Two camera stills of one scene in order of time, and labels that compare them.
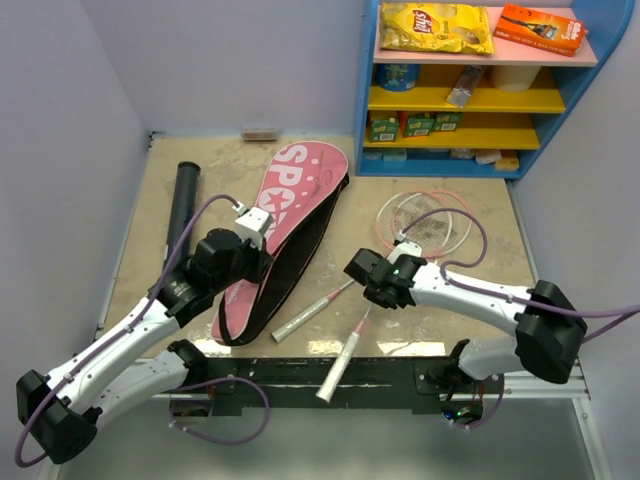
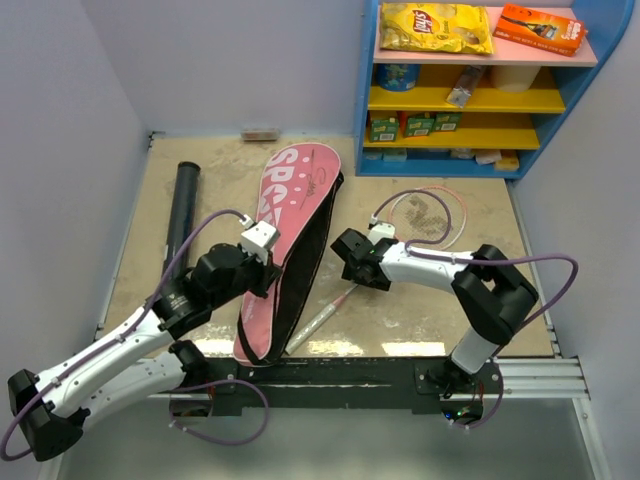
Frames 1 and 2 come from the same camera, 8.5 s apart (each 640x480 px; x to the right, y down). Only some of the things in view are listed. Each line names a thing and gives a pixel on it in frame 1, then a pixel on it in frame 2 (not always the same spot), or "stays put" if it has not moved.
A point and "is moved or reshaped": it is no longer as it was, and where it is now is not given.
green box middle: x=419 y=126 stays put
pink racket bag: x=299 y=189 is moved or reshaped
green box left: x=383 y=130 stays put
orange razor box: x=541 y=30 stays put
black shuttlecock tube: x=184 y=206 stays put
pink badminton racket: x=439 y=223 is moved or reshaped
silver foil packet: x=464 y=86 stays put
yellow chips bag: x=434 y=27 stays put
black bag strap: x=260 y=317 -> x=274 y=342
